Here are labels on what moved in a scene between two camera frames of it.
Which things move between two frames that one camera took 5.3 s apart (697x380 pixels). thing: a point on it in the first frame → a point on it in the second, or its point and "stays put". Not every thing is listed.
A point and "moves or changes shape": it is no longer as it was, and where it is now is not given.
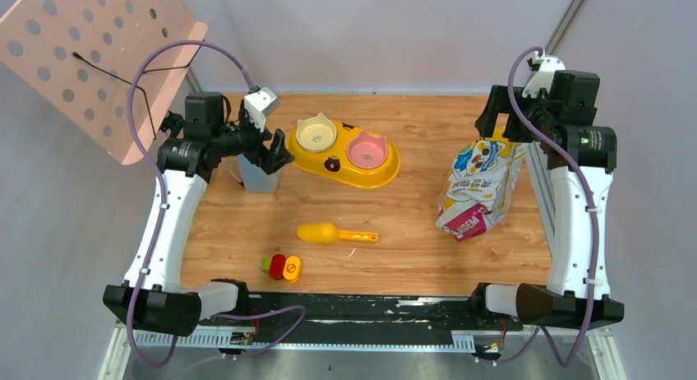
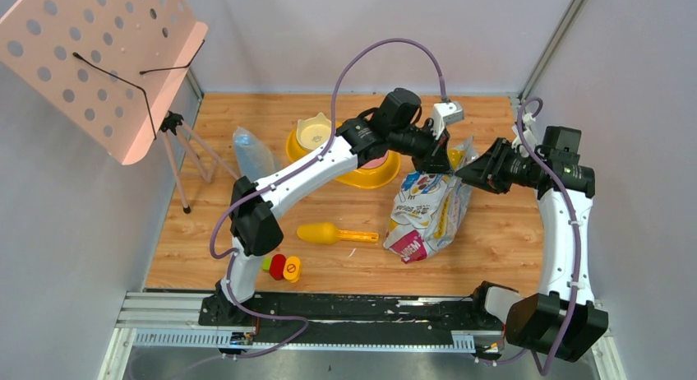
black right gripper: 497,103 → 486,173
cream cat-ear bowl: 316,134 stays put
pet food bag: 481,183 moves or changes shape
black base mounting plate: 366,317 stays put
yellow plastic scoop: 324,234 stays put
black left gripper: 266,150 → 436,150
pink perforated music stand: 79,47 stays put
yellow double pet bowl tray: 334,164 stays put
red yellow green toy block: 281,267 stays put
